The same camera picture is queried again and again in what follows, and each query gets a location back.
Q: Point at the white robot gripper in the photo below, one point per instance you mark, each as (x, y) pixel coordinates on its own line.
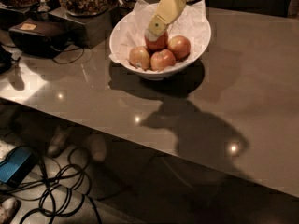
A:
(165, 12)

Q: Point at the red apple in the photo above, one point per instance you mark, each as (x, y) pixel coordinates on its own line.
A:
(180, 46)
(162, 59)
(154, 42)
(139, 57)

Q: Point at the white paper bowl liner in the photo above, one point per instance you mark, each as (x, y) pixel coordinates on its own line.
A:
(134, 28)

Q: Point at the white ceramic bowl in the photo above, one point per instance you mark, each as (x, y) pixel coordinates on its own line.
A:
(199, 25)

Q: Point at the dark display riser block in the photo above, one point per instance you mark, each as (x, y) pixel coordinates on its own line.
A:
(85, 32)

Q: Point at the metal serving scoop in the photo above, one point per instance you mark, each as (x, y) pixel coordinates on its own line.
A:
(43, 6)

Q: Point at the black VR headset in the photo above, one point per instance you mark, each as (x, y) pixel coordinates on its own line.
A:
(44, 39)

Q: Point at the right white shoe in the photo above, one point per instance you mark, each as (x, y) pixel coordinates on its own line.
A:
(97, 147)

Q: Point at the black object at left edge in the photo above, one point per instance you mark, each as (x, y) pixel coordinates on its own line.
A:
(5, 60)

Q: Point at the left white shoe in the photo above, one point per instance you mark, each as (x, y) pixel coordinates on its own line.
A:
(58, 142)

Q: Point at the blue foot pedal box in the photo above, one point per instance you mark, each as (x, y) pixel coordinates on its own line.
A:
(16, 165)

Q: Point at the white shoe at corner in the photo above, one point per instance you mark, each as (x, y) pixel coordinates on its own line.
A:
(8, 209)

